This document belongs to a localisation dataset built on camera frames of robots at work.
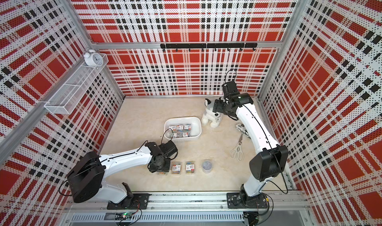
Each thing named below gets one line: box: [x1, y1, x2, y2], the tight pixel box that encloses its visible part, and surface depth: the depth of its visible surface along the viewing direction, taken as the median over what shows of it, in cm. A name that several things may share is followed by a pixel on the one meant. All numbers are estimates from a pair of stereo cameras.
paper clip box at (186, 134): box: [182, 131, 191, 137], surface depth 98 cm
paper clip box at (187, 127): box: [184, 123, 192, 131], surface depth 102 cm
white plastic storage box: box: [164, 116, 202, 142], surface depth 101 cm
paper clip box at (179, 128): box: [176, 124, 184, 131], surface depth 101 cm
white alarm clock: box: [83, 49, 104, 67], surface depth 83 cm
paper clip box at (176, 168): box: [171, 161, 183, 176], surface depth 84 cm
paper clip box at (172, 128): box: [168, 124, 177, 132], surface depth 101 cm
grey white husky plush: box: [201, 98, 223, 128], surface depth 95 cm
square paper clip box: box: [185, 160, 195, 176], surface depth 84 cm
